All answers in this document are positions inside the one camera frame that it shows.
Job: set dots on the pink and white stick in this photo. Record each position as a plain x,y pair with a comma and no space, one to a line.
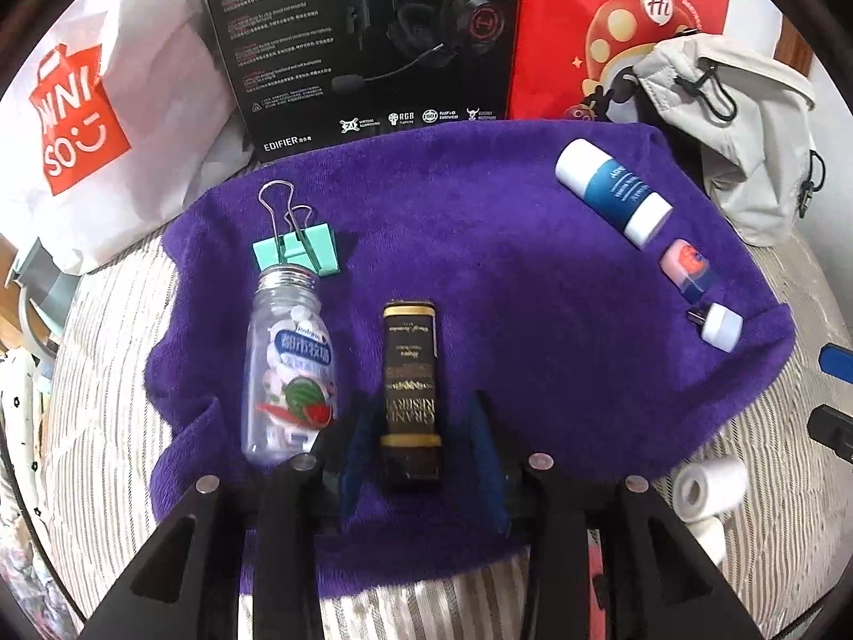
725,326

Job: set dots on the grey sling bag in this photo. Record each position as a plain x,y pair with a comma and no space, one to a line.
753,133

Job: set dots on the teal kettle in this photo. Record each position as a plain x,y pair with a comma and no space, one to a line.
40,286

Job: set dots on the white tape roll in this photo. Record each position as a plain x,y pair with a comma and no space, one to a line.
708,540
710,486

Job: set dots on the green binder clip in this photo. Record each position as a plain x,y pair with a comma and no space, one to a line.
313,250

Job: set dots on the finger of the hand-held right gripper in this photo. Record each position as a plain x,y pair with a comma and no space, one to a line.
838,363
831,430

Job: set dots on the red paper bag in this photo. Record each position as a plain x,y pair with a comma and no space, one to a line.
566,13

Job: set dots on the clear candy bottle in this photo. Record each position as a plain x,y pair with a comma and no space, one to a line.
286,360

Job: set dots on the purple towel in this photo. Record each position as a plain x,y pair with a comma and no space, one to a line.
520,280

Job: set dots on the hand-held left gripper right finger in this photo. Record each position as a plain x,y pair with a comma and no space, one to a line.
490,470

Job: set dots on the white plastic shopping bag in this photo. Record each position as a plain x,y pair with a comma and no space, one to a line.
160,80

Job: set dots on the black and gold box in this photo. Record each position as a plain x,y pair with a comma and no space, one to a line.
410,380

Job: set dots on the black headset box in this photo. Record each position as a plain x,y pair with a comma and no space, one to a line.
300,46

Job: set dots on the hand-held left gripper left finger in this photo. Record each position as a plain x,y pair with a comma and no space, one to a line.
350,463

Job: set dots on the brown wooden frame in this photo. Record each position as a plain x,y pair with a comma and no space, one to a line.
814,61

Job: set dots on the white and blue bottle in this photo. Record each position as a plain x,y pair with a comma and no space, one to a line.
610,186

